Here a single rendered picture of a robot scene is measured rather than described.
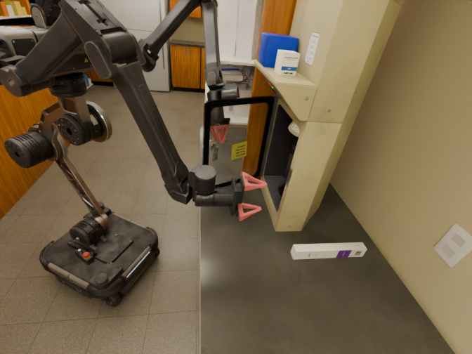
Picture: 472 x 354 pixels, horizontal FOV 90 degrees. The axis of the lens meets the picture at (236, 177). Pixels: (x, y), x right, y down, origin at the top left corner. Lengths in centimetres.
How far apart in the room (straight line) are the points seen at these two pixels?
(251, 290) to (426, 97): 85
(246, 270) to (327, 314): 27
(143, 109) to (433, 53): 91
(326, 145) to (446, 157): 36
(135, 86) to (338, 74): 50
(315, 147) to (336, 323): 52
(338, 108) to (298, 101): 12
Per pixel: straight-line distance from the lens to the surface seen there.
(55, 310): 205
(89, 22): 61
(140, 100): 61
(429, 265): 103
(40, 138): 174
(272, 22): 103
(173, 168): 66
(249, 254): 90
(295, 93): 69
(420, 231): 103
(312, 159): 81
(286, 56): 76
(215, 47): 109
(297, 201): 91
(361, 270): 102
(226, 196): 68
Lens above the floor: 165
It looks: 35 degrees down
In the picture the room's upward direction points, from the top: 7 degrees clockwise
